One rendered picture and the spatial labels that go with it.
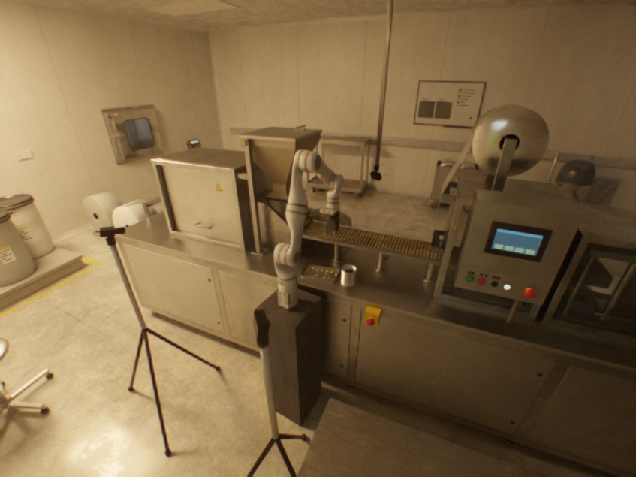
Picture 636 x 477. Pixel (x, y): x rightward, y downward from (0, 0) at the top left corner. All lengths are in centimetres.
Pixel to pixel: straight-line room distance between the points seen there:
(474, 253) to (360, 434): 81
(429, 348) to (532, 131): 107
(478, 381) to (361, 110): 452
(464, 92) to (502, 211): 405
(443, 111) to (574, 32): 174
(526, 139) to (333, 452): 138
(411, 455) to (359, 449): 17
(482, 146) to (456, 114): 377
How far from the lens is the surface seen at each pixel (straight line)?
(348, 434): 122
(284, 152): 161
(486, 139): 146
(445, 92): 521
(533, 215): 129
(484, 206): 125
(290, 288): 139
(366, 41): 542
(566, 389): 181
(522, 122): 147
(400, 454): 121
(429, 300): 161
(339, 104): 553
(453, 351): 165
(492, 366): 170
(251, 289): 186
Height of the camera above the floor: 177
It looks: 28 degrees down
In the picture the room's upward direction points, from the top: straight up
